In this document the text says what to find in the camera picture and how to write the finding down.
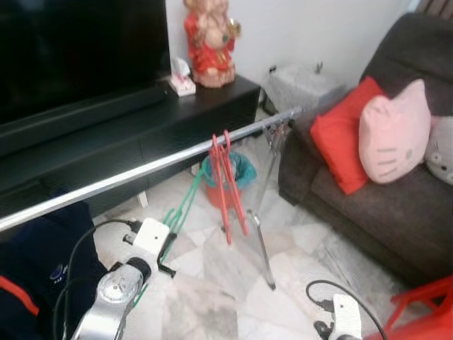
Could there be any red robed figurine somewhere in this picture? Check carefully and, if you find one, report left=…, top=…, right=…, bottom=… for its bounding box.
left=183, top=0, right=241, bottom=89

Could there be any red bin with teal bag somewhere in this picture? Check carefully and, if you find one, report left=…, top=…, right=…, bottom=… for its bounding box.
left=202, top=151, right=257, bottom=208

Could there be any red plastic hanger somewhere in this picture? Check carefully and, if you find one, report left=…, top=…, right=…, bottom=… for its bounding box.
left=0, top=275, right=40, bottom=316
left=210, top=135, right=234, bottom=245
left=221, top=130, right=250, bottom=237

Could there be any pink cat face cushion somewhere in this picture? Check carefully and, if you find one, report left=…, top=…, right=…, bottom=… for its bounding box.
left=358, top=78, right=432, bottom=185

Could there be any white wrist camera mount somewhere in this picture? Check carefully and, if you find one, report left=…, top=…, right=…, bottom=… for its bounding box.
left=131, top=217, right=172, bottom=266
left=329, top=293, right=364, bottom=340

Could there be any silver metal clothes rack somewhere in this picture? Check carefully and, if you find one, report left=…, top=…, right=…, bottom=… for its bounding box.
left=0, top=106, right=304, bottom=291

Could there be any black flat television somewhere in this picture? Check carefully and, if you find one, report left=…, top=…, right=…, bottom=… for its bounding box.
left=0, top=0, right=171, bottom=125

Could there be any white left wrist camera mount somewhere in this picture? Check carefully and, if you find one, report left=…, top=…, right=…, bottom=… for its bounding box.
left=131, top=217, right=172, bottom=266

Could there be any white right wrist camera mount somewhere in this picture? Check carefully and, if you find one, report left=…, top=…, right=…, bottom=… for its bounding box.
left=329, top=293, right=364, bottom=340

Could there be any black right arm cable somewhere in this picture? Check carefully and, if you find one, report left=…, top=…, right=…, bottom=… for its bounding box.
left=306, top=280, right=389, bottom=340

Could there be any red plastic stool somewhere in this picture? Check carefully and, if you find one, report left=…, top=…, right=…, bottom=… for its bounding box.
left=365, top=275, right=453, bottom=340

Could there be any black soundbar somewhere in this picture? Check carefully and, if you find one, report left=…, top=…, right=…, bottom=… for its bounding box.
left=0, top=84, right=171, bottom=158

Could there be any white lace covered side table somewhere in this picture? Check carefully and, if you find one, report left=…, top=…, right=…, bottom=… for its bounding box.
left=260, top=62, right=348, bottom=114

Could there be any grey owl plush cushion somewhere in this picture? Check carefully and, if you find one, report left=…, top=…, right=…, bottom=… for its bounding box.
left=425, top=117, right=453, bottom=185

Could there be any brown fabric sofa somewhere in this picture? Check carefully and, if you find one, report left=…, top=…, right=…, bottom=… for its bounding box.
left=278, top=13, right=453, bottom=288

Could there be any navy blue garment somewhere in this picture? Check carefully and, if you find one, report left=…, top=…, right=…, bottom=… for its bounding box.
left=0, top=202, right=108, bottom=340

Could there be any black television console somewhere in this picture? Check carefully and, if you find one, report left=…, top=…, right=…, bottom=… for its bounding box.
left=0, top=74, right=261, bottom=220

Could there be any red cushion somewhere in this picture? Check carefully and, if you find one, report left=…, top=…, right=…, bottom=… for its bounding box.
left=309, top=76, right=386, bottom=196

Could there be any green plastic hanger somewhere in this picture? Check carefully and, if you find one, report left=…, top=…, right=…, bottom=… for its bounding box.
left=131, top=159, right=207, bottom=312

